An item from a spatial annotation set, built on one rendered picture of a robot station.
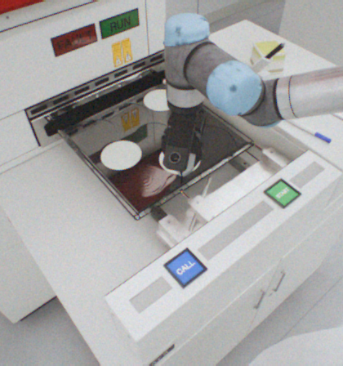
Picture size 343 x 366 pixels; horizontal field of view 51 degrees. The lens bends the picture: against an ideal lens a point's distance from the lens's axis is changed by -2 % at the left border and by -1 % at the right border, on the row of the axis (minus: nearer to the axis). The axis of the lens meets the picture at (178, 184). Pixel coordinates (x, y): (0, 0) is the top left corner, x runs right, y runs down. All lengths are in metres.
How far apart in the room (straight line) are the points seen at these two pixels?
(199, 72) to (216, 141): 0.38
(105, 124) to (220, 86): 0.51
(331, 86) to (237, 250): 0.32
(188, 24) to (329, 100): 0.25
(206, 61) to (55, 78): 0.50
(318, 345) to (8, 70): 0.87
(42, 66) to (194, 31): 0.46
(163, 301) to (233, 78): 0.37
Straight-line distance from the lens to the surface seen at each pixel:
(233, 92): 0.54
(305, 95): 0.63
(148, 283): 0.64
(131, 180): 0.85
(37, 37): 0.92
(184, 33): 0.60
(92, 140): 0.96
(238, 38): 1.24
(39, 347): 1.69
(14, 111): 0.98
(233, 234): 0.69
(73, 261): 0.84
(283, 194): 0.76
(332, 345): 0.80
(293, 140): 0.90
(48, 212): 0.94
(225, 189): 0.85
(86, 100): 1.04
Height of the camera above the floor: 1.54
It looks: 50 degrees down
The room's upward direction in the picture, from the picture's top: straight up
